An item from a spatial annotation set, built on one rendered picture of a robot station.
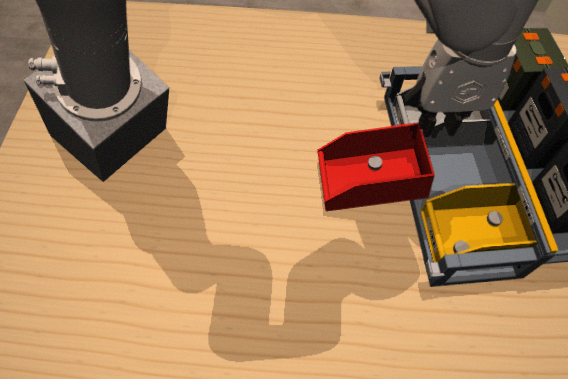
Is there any yellow long thin bar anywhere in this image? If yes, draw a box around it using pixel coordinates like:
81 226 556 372
493 101 558 253

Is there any yellow open bin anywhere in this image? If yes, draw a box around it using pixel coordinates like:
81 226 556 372
423 183 537 263

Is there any red bin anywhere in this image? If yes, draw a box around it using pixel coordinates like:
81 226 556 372
318 123 435 211

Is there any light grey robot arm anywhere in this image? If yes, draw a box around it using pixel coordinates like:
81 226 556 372
29 0 538 121

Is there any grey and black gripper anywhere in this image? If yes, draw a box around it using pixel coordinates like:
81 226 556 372
404 39 516 137

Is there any dark grey metal shelf frame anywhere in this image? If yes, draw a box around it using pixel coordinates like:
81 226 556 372
379 66 568 287

